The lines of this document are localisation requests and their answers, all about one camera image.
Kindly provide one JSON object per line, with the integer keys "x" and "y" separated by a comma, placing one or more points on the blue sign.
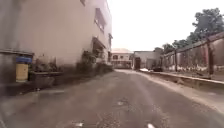
{"x": 23, "y": 59}

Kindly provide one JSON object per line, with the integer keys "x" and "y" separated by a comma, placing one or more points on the pink building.
{"x": 121, "y": 60}

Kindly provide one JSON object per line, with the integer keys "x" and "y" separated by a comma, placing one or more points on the grey asphalt road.
{"x": 126, "y": 96}

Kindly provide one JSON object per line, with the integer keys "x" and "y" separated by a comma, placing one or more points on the brown wall with pillars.
{"x": 195, "y": 56}

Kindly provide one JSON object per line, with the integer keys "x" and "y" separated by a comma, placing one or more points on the large pale building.
{"x": 56, "y": 30}

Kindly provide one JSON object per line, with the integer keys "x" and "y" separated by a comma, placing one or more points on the concrete kerb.
{"x": 193, "y": 80}

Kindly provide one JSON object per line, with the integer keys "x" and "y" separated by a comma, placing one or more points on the dark vehicle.
{"x": 157, "y": 69}

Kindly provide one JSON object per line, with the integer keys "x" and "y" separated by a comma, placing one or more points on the row of trees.
{"x": 208, "y": 23}

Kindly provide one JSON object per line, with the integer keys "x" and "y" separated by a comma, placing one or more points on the bushes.
{"x": 88, "y": 61}

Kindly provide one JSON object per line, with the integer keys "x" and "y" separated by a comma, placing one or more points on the grey building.
{"x": 146, "y": 58}

